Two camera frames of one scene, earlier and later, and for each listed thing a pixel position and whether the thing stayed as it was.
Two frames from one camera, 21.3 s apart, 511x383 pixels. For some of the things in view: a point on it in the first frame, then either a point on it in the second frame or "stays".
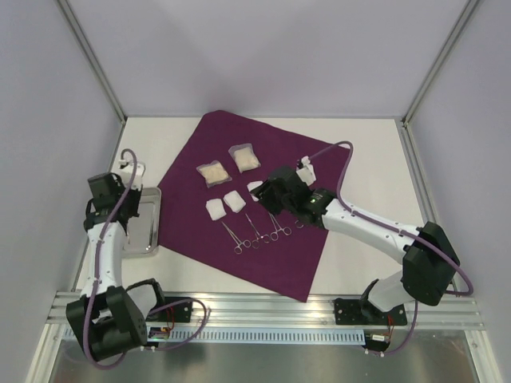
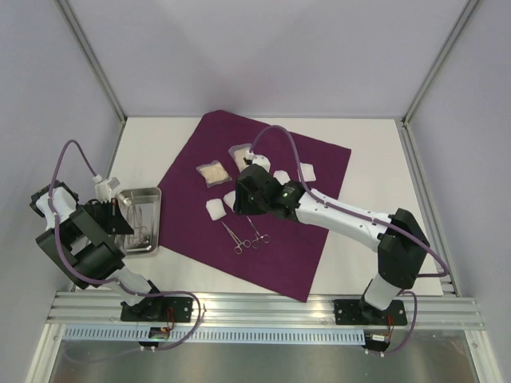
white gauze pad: [215, 208] stays
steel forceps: [275, 235] → [141, 227]
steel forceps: [246, 243] stays
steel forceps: [255, 242] stays
